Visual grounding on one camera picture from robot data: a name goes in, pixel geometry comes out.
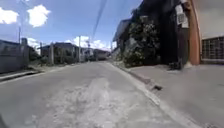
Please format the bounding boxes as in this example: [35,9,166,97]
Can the distant low building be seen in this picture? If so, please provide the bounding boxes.
[81,47,111,62]

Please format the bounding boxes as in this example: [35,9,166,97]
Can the building with sloped roof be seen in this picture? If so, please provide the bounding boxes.
[111,18,133,62]

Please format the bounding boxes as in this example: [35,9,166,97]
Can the pale utility pole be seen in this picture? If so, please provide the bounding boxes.
[77,35,82,63]

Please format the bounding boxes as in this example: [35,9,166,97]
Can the large dark bush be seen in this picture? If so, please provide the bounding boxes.
[122,19,162,68]

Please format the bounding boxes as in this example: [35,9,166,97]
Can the grey concrete road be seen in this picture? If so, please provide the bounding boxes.
[0,60,201,128]

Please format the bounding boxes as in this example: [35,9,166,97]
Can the low grey building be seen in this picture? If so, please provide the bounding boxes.
[39,42,81,65]

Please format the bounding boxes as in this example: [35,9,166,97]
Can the grey concrete forecourt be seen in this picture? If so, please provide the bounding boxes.
[128,63,224,128]

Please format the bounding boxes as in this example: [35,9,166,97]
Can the building with orange pillar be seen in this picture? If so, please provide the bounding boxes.
[159,0,224,67]

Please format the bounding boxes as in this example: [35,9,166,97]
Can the raised concrete pavement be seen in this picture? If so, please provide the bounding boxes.
[0,64,81,83]

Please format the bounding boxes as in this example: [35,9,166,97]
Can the overhead wires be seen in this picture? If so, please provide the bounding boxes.
[89,0,110,43]

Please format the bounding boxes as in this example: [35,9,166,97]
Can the grey concrete wall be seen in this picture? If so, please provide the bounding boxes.
[0,38,31,75]

